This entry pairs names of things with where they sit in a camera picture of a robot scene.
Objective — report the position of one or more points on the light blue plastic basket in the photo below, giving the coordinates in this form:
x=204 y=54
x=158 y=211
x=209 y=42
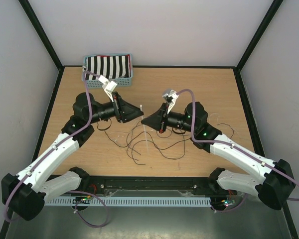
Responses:
x=93 y=82

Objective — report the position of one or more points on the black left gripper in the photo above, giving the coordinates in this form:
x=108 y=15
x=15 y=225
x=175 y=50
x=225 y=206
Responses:
x=124 y=111

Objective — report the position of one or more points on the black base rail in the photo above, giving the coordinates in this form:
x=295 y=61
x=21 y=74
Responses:
x=149 y=185

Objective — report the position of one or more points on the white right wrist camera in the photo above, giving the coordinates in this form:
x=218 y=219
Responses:
x=170 y=97

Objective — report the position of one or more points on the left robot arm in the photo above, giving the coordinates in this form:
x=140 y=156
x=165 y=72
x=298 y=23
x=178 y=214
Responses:
x=73 y=135

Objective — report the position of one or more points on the light blue slotted cable duct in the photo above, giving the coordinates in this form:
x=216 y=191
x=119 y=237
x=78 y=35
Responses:
x=132 y=201

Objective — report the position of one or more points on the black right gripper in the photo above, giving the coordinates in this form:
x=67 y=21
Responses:
x=158 y=120

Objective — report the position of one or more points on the black white striped cloth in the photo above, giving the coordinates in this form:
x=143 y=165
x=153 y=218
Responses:
x=110 y=66

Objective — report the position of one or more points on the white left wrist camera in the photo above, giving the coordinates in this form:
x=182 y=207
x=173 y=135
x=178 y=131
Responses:
x=108 y=86

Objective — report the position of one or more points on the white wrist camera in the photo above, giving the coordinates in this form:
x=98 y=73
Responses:
x=170 y=97
x=108 y=86

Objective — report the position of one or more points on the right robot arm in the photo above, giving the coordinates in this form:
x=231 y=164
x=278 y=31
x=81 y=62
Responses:
x=264 y=178

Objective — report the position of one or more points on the white zip tie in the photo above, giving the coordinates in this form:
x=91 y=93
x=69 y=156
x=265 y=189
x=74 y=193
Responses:
x=145 y=132

